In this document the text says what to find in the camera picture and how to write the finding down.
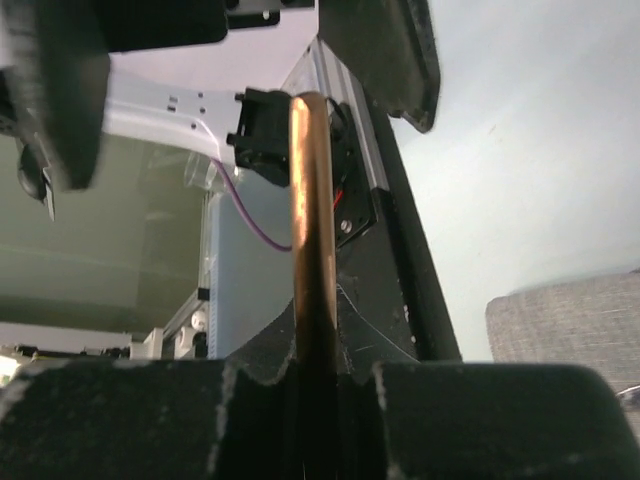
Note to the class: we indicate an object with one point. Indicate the brown wooden spoon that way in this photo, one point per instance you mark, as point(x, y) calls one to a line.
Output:
point(315, 303)

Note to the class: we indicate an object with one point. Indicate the grey cloth napkin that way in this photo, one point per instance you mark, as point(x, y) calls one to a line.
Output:
point(592, 322)

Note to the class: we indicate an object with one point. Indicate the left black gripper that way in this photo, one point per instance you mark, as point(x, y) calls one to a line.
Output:
point(54, 87)

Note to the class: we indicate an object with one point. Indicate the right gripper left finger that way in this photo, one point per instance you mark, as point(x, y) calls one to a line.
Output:
point(232, 418)

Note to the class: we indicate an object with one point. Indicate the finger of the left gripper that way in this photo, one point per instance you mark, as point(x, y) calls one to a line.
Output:
point(389, 46)

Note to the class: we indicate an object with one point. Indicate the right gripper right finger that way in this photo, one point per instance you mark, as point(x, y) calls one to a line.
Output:
point(404, 419)

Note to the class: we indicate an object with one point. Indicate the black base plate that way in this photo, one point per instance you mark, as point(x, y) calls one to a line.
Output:
point(388, 276)

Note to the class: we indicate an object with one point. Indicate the white slotted cable duct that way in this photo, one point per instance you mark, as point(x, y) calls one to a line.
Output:
point(209, 267)

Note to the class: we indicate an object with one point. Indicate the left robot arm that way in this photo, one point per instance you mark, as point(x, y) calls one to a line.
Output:
point(248, 129)

